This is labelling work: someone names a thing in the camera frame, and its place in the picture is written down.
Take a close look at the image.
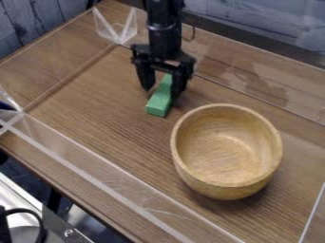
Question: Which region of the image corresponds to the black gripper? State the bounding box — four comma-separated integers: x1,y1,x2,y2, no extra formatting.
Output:
131,23,195,99

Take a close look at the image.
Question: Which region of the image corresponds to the green rectangular block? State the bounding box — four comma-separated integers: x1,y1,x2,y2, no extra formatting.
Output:
144,74,172,117

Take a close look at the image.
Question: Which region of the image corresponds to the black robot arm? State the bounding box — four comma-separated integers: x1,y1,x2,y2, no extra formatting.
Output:
131,0,196,101

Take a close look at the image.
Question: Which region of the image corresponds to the brown wooden bowl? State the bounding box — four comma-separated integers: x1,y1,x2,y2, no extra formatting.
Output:
170,103,283,200

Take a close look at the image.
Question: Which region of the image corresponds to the clear acrylic front barrier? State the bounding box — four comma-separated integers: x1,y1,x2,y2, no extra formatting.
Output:
0,91,245,243

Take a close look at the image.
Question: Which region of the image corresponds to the black table leg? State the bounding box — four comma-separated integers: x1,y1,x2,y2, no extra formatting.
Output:
47,189,63,213

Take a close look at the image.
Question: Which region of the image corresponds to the clear acrylic corner bracket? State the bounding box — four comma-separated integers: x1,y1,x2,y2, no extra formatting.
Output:
92,8,138,45

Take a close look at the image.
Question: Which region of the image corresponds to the metal bracket with screw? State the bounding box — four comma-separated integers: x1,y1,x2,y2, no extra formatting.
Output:
41,207,93,243

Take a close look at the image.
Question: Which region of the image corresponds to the black cable loop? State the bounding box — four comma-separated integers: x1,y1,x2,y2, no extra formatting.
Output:
0,205,48,243

